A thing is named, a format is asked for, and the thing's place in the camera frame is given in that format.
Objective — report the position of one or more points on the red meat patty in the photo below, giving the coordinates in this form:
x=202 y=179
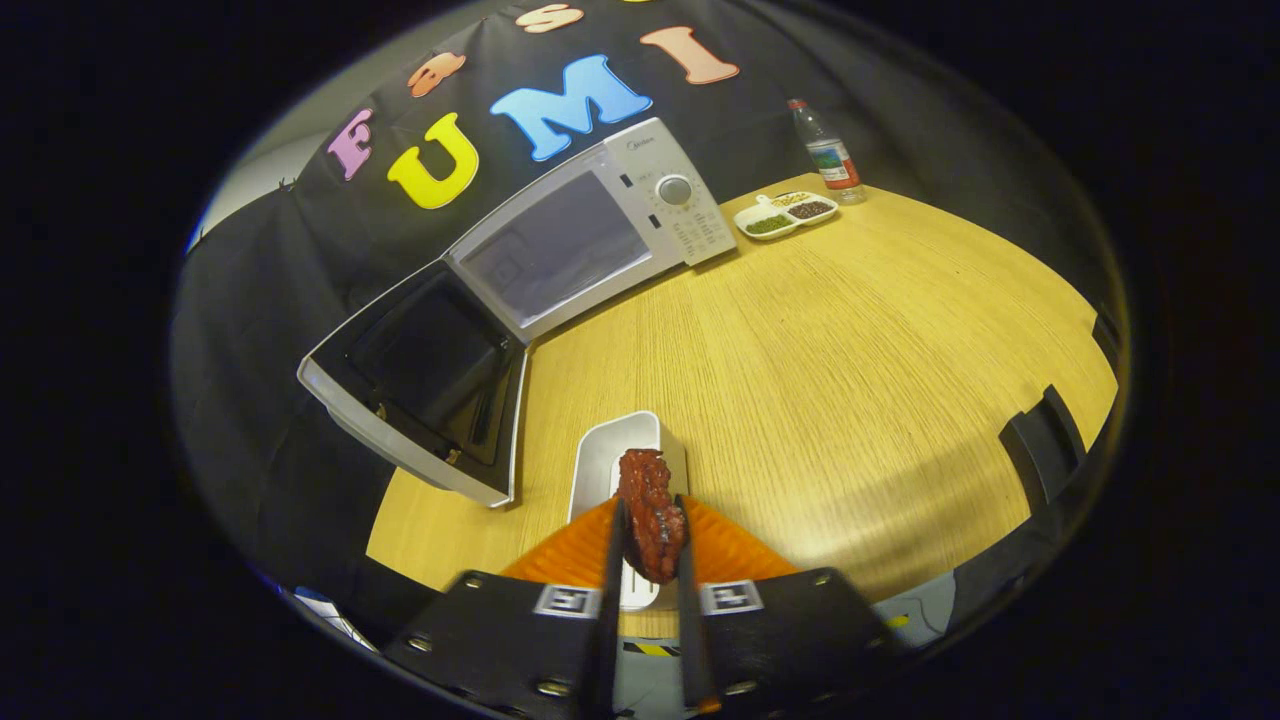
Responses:
x=650 y=510

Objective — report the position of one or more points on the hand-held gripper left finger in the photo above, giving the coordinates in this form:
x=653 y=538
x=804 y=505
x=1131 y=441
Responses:
x=614 y=570

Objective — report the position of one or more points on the clear plastic water bottle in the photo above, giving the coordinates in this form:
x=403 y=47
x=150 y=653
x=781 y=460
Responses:
x=830 y=160

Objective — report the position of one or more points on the white divided bean dish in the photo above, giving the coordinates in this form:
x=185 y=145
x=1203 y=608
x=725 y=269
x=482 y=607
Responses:
x=770 y=220

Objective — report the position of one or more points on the black backdrop cloth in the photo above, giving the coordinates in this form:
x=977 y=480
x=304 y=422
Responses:
x=260 y=300

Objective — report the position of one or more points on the white toaster oven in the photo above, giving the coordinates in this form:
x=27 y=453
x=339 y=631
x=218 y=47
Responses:
x=600 y=200

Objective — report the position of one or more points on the white rectangular plate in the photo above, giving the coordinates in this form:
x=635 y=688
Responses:
x=600 y=460

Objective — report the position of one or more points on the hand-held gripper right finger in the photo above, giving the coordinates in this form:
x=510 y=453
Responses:
x=688 y=600

